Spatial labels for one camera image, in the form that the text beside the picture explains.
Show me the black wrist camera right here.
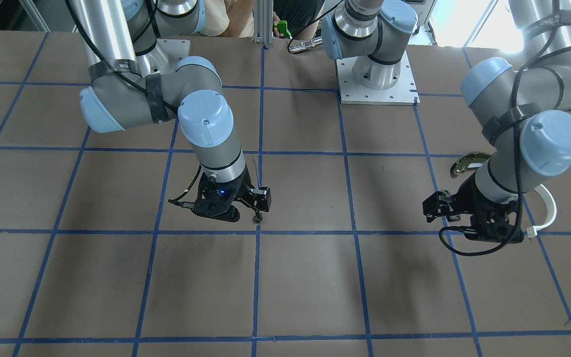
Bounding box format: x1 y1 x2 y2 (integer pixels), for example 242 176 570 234
191 180 240 222

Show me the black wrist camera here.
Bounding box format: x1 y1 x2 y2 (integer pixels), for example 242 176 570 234
463 215 525 243
191 180 240 222

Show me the olive green brake shoe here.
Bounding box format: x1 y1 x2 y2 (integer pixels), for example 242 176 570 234
450 151 492 177

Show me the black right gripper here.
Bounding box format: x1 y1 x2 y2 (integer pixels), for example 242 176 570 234
199 171 272 219

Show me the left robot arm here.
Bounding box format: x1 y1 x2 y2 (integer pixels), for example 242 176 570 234
422 0 571 241

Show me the white curved plastic bracket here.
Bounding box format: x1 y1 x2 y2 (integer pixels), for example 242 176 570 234
526 184 557 238

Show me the green handled tool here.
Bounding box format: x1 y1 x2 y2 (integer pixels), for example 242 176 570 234
274 20 292 39

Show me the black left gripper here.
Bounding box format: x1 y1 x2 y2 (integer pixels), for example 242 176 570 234
422 175 517 232

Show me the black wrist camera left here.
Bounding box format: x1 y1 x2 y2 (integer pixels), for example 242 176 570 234
463 215 525 243

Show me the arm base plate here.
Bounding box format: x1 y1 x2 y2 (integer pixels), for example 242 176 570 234
149 39 191 74
336 52 421 106

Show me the aluminium frame post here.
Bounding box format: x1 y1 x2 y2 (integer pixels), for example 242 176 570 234
252 0 274 48

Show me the person in beige shirt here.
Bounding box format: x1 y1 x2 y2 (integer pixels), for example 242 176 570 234
198 0 325 41

